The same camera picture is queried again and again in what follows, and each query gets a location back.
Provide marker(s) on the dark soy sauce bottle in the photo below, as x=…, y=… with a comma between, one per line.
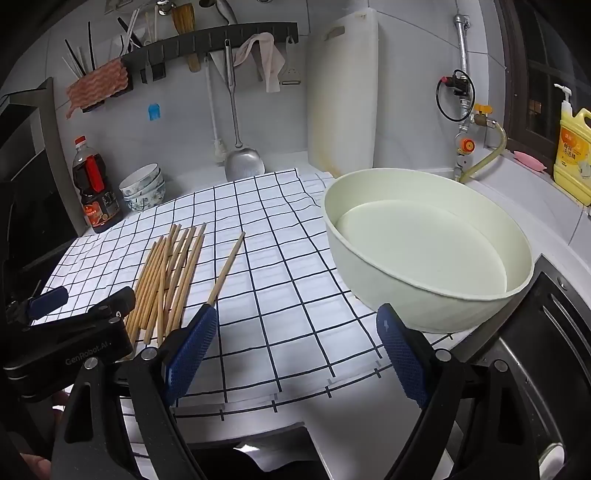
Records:
x=94, y=198

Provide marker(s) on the white floral bowl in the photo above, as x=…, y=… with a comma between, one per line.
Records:
x=147, y=205
x=147, y=194
x=141, y=177

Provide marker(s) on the yellow dish soap bottle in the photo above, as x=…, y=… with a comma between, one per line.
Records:
x=572, y=152

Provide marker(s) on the white cutting board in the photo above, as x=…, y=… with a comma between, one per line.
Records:
x=341, y=92

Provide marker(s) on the beige rag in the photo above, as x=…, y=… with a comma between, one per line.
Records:
x=270, y=60

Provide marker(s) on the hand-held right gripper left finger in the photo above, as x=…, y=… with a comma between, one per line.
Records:
x=191, y=350

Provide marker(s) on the blue wall sticker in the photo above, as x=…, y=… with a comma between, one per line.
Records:
x=154, y=113

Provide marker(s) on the white plastic basin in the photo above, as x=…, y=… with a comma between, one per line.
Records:
x=415, y=240

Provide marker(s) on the wooden spatula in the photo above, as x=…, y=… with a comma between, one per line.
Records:
x=183, y=18

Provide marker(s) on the metal ladle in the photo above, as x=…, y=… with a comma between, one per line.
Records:
x=226, y=11

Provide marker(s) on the metal spatula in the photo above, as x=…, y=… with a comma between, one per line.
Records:
x=244, y=164

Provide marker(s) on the orange striped cloth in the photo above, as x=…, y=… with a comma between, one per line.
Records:
x=97, y=83

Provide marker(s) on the bamboo chopstick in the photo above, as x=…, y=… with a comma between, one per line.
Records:
x=226, y=268

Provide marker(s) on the orange valve knob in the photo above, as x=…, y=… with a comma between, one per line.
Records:
x=466, y=145

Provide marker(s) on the grey wall rack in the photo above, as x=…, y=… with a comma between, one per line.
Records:
x=207, y=39

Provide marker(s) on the black red valve device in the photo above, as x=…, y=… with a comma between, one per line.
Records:
x=457, y=85

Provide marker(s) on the white peeler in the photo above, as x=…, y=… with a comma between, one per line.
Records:
x=292, y=74

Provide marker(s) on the white black checked cloth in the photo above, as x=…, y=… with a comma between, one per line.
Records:
x=286, y=277

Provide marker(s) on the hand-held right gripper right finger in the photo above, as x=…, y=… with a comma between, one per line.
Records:
x=401, y=360

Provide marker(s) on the metal water pipe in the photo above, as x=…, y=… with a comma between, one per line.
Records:
x=461, y=46

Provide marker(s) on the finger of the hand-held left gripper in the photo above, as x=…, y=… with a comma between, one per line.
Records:
x=46, y=301
x=115, y=304

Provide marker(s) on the pile of wooden chopsticks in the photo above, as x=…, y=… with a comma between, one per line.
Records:
x=161, y=277

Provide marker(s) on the bunch of black chopsticks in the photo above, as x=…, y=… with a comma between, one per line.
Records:
x=90, y=46

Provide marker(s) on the black range hood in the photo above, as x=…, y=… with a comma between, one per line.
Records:
x=27, y=184

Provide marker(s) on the dark window frame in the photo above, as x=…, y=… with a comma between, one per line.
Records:
x=517, y=92

